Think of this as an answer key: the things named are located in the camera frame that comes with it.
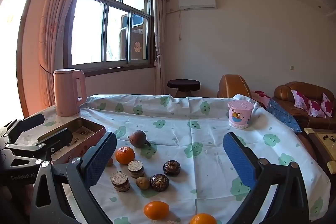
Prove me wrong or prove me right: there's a round dark stool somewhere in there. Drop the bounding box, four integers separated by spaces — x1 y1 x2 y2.
167 79 201 98

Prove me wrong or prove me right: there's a sliding glass window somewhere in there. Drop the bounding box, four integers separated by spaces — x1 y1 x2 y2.
64 0 155 77

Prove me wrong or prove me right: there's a printed paper liner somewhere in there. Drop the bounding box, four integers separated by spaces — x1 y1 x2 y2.
71 125 95 141

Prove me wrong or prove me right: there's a wooden side table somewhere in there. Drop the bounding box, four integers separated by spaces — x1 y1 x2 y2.
304 128 336 174

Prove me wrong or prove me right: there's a pink floral cushion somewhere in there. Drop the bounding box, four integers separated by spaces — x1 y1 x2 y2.
251 90 272 108

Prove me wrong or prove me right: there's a pink cartoon cup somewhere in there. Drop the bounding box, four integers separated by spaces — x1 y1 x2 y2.
227 101 255 129

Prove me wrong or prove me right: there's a dark water chestnut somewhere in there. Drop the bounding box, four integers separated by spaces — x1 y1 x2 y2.
163 160 181 177
150 174 170 192

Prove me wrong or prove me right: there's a pink metal tin box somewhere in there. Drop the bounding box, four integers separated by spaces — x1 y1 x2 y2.
37 117 107 165

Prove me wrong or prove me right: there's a blue plaid cushion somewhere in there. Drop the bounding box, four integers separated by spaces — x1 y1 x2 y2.
266 98 302 133

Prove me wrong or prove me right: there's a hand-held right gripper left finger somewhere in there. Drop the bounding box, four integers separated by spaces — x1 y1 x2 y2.
30 132 117 224

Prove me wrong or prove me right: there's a narrow tied pink curtain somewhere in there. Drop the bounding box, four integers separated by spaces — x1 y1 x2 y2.
153 0 168 95

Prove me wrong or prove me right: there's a brown leather sofa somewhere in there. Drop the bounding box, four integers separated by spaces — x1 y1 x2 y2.
273 81 336 130

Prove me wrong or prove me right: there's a white wall air conditioner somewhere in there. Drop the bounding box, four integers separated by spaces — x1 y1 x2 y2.
178 0 216 10

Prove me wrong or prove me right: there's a pink floral pillow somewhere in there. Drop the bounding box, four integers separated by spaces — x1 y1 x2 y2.
308 99 327 117
322 93 334 117
291 90 315 109

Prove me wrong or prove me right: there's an orange tangerine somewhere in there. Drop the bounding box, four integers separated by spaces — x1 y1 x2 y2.
143 201 170 220
189 213 217 224
115 147 135 165

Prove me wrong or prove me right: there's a brown passion fruit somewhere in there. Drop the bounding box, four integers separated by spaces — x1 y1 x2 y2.
128 130 151 148

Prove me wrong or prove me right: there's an air conditioner cord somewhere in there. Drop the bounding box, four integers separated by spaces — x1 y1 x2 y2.
178 10 183 41

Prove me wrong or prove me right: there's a long pink curtain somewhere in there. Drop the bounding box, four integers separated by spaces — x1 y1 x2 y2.
39 0 92 109

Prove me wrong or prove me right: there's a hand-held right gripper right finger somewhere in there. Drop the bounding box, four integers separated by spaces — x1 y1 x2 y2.
223 132 310 224

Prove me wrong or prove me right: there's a pink electric kettle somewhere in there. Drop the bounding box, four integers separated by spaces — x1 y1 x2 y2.
53 69 87 117

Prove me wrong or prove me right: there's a white green-print tablecloth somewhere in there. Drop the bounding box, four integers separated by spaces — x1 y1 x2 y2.
16 94 331 224

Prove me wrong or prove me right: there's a brown leather armchair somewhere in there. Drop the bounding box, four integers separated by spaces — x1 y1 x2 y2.
217 74 252 98

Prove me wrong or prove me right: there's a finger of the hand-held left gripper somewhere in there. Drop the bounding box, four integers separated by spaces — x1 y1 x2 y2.
5 128 73 161
8 113 46 144

